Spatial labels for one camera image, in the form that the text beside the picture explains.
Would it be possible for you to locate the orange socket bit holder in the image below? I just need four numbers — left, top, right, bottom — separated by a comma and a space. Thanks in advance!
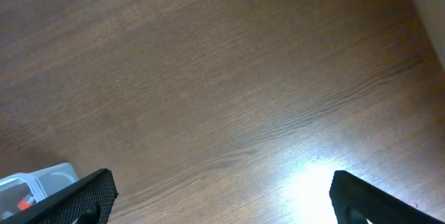
17, 195, 35, 211

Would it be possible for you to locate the clear plastic container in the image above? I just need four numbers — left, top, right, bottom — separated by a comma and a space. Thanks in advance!
1, 163, 79, 221

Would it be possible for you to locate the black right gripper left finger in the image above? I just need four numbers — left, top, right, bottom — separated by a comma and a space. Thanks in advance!
2, 168, 118, 224

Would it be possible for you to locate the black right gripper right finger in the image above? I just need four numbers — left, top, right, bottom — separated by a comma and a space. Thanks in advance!
329, 170, 444, 224

